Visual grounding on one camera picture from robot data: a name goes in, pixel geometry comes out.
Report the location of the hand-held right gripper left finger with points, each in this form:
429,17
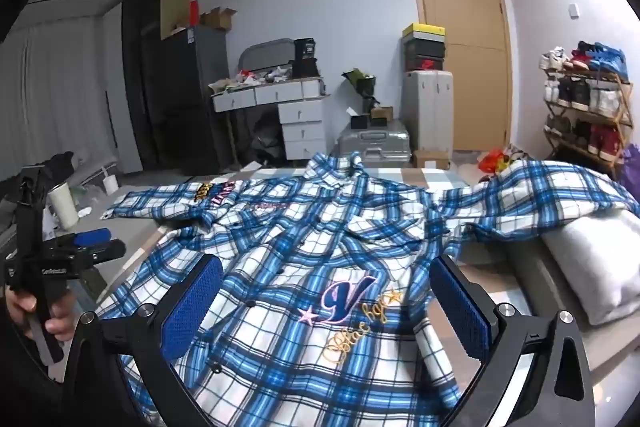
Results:
192,302

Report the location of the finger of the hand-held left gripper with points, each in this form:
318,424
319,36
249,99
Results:
92,237
107,251

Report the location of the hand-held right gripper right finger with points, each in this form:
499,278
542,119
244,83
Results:
460,307

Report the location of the blue plaid shirt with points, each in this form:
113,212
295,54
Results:
300,257

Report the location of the person's left hand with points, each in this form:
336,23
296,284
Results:
60,319

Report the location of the large white cylinder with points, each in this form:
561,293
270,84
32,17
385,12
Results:
64,207

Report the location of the small white cylinder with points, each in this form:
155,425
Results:
111,184

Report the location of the grey padded headboard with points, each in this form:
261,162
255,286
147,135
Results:
540,282

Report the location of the checked bed blanket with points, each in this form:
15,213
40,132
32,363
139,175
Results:
440,179

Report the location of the white curtain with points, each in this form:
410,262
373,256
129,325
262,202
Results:
60,97

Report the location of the white pillow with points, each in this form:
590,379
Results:
600,267

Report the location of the orange plastic bag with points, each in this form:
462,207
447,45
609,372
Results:
492,161

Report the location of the closed cardboard box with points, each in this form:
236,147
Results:
432,159

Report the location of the dark wardrobe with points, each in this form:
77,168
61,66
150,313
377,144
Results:
132,82

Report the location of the black refrigerator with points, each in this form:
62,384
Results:
185,97

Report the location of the dark bag under dressing table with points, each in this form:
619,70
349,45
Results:
267,139

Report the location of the silver suitcase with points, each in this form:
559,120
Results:
375,142

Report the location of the small brown box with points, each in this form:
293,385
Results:
381,114

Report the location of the small black box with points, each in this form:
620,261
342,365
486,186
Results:
359,122

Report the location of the white dressing table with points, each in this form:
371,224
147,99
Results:
300,117

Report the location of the purple bag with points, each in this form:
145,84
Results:
631,169

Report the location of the clutter pile on dressing table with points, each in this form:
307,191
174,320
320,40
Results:
245,79

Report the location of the red and black shoe box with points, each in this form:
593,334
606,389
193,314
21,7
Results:
424,64

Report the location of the flower bouquet in black wrap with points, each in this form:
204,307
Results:
361,82

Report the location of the red carton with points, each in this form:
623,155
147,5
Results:
194,13

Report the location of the flat cardboard sheet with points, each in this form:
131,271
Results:
175,2

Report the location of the open cardboard box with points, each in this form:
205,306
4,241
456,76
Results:
217,19

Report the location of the grey arched mirror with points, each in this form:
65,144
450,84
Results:
265,54

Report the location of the black bag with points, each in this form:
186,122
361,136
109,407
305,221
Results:
305,57

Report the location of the yellow lid shoe box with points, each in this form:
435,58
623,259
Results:
424,29

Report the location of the wooden door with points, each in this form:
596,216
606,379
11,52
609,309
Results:
465,7

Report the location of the light switch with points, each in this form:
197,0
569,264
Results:
574,10

